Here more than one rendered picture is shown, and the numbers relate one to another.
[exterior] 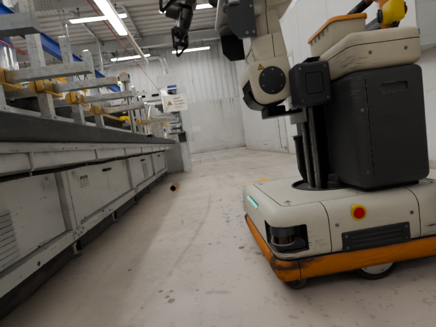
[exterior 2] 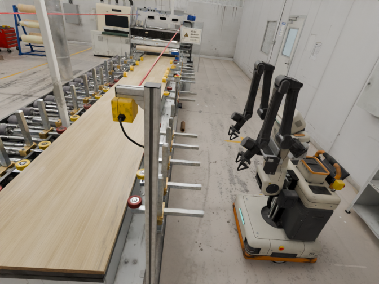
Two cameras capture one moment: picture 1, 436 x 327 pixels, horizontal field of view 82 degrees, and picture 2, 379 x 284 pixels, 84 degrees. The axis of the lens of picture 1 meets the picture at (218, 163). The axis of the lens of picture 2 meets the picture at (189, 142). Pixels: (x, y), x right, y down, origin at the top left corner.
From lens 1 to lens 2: 1.45 m
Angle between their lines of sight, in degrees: 26
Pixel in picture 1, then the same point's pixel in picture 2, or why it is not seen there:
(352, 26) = (320, 176)
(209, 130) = (207, 34)
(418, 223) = (300, 254)
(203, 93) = not seen: outside the picture
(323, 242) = (264, 253)
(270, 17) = (285, 161)
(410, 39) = (334, 204)
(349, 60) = (306, 204)
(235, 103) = (237, 13)
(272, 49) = (278, 178)
